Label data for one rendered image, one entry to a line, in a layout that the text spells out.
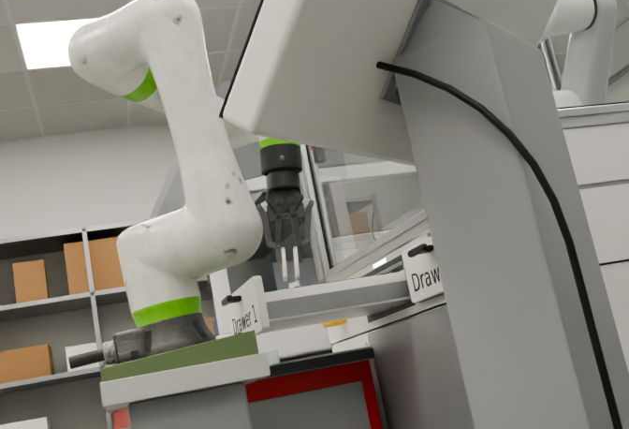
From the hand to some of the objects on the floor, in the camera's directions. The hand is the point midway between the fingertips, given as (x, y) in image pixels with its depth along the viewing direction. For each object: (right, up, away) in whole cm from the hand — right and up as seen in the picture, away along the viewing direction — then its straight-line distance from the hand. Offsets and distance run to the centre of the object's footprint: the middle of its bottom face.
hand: (290, 263), depth 186 cm
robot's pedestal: (-5, -90, -49) cm, 102 cm away
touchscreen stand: (+38, -67, -108) cm, 133 cm away
